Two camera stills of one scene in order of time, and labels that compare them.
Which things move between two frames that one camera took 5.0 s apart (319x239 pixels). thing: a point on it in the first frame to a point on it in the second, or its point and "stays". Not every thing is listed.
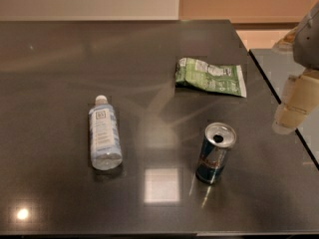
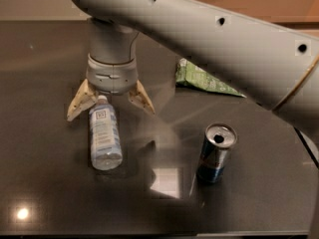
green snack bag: x=223 y=79 stays
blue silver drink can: x=219 y=137 stays
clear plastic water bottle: x=106 y=148 stays
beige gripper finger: x=300 y=99 to x=110 y=79
